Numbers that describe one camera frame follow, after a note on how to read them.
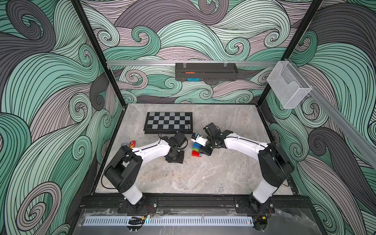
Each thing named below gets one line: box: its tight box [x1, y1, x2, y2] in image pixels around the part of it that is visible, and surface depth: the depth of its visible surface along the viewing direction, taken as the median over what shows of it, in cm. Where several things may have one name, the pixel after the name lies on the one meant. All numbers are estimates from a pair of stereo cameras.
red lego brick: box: [191, 150, 202, 158], surface depth 92 cm
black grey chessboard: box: [143, 111, 194, 135], surface depth 107 cm
